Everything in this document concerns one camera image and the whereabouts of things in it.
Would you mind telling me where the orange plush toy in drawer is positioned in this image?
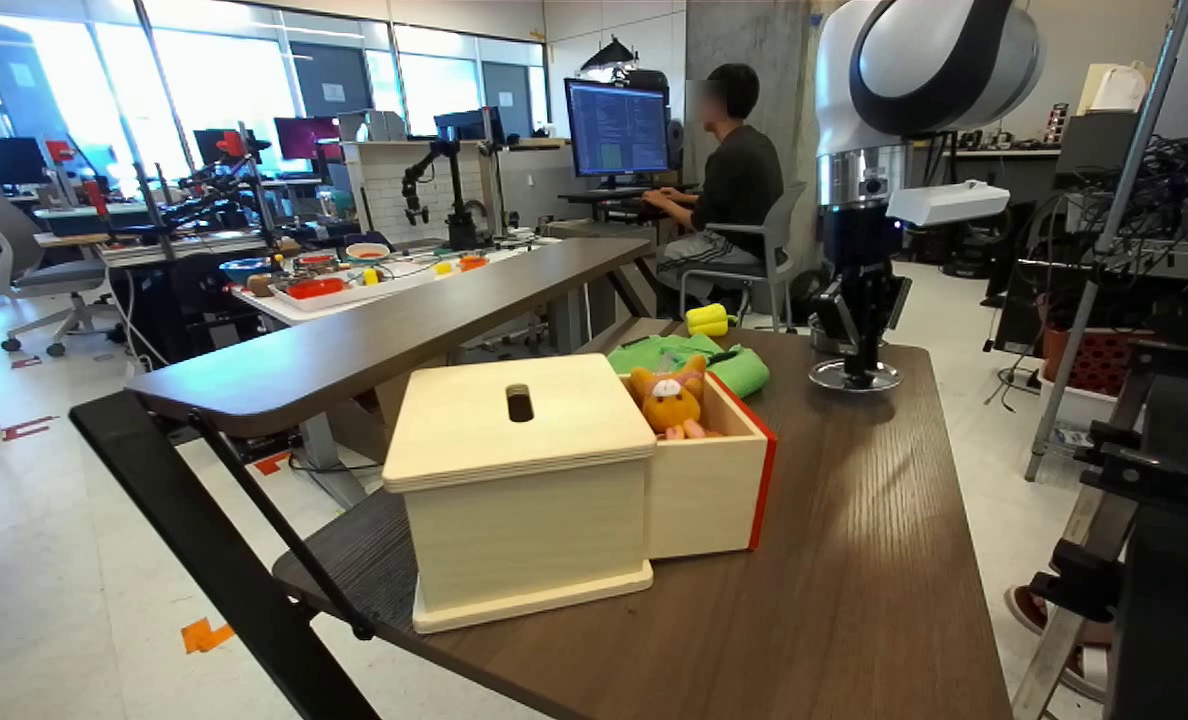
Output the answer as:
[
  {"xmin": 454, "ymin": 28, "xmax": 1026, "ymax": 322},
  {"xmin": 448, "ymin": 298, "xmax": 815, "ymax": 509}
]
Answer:
[{"xmin": 630, "ymin": 358, "xmax": 706, "ymax": 442}]

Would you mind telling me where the computer monitor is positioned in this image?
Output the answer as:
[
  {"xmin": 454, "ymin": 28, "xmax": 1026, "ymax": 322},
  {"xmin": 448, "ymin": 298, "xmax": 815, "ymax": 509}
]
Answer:
[{"xmin": 566, "ymin": 80, "xmax": 670, "ymax": 181}]

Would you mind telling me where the wooden box with red drawer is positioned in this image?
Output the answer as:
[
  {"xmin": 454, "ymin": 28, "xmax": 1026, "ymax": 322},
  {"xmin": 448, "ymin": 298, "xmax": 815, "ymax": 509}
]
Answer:
[{"xmin": 386, "ymin": 353, "xmax": 777, "ymax": 633}]

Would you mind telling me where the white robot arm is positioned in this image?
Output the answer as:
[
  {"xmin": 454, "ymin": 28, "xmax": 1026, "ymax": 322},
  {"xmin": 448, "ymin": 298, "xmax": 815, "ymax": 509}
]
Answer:
[{"xmin": 809, "ymin": 0, "xmax": 1042, "ymax": 392}]

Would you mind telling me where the green cloth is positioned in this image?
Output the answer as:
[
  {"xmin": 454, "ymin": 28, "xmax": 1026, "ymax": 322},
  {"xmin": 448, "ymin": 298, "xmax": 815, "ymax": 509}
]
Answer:
[{"xmin": 603, "ymin": 330, "xmax": 777, "ymax": 403}]

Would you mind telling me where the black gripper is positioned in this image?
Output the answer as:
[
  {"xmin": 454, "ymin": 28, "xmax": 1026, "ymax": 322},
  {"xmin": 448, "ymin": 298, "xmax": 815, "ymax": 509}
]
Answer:
[{"xmin": 811, "ymin": 208, "xmax": 902, "ymax": 381}]

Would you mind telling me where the grey office chair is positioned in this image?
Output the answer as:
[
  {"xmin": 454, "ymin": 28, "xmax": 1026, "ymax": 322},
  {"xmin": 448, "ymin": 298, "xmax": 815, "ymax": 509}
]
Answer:
[{"xmin": 680, "ymin": 186, "xmax": 803, "ymax": 333}]

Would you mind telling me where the small black robot arm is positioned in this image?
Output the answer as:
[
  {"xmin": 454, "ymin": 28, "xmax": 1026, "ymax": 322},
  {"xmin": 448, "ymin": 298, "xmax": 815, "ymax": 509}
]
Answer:
[{"xmin": 400, "ymin": 141, "xmax": 488, "ymax": 251}]

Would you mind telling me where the white work table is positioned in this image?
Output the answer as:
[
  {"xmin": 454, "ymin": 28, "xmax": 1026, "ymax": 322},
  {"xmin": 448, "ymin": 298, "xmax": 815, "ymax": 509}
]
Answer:
[{"xmin": 232, "ymin": 241, "xmax": 537, "ymax": 325}]

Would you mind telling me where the seated person in dark shirt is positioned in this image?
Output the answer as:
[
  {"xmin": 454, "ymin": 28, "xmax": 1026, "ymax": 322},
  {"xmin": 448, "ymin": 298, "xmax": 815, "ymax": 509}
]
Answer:
[{"xmin": 646, "ymin": 65, "xmax": 784, "ymax": 311}]

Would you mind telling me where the black slanted frame pole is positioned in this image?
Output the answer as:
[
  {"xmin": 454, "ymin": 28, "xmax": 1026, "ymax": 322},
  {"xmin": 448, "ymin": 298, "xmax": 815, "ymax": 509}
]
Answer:
[{"xmin": 69, "ymin": 392, "xmax": 379, "ymax": 720}]

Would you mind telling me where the shiny steel pot lid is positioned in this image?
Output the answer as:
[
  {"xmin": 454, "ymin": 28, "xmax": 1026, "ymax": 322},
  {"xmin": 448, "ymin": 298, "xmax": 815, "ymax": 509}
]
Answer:
[{"xmin": 809, "ymin": 359, "xmax": 902, "ymax": 395}]

